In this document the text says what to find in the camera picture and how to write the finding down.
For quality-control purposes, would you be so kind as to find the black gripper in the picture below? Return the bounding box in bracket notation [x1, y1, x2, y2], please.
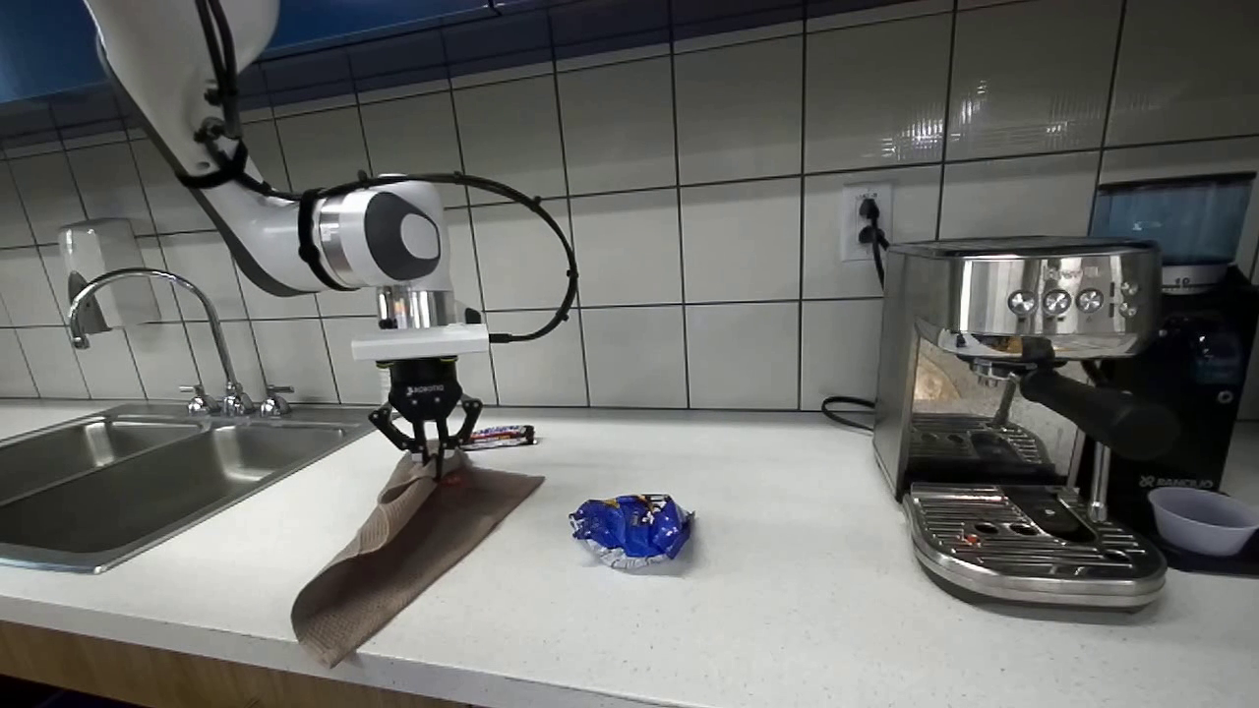
[369, 358, 482, 471]

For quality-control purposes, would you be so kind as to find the brown towel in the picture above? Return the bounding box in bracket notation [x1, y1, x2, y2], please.
[291, 451, 537, 668]

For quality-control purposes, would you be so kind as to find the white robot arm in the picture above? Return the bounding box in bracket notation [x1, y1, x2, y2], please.
[82, 0, 487, 470]

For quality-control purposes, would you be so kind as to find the dark candy bar wrapper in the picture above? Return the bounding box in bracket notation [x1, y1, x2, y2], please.
[469, 425, 536, 451]

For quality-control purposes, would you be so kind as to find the chrome faucet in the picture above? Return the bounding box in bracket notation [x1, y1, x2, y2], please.
[62, 265, 280, 415]

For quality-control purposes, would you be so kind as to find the blue crumpled snack bag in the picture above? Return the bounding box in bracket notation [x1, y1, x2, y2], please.
[571, 492, 691, 569]

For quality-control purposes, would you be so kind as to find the stainless steel sink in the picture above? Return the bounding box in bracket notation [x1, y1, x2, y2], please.
[0, 408, 369, 574]

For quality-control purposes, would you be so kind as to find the stainless espresso machine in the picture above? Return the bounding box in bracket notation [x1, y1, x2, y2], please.
[874, 238, 1177, 611]

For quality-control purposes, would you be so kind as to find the purple plastic cup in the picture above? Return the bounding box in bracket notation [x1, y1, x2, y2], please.
[1147, 489, 1259, 559]

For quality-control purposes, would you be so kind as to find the black coffee grinder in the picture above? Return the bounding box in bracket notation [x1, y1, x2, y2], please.
[1088, 173, 1255, 574]

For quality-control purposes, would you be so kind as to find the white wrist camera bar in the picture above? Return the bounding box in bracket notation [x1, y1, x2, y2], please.
[348, 328, 487, 362]

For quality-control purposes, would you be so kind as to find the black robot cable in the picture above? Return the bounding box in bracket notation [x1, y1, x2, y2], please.
[173, 0, 583, 345]

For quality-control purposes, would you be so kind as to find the wall paper towel holder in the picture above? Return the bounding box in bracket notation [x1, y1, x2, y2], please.
[58, 218, 159, 336]

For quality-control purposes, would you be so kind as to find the white wall outlet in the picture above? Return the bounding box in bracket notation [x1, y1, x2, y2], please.
[836, 184, 893, 258]

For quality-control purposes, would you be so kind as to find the black power cord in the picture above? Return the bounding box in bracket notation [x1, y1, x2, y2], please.
[818, 198, 897, 434]

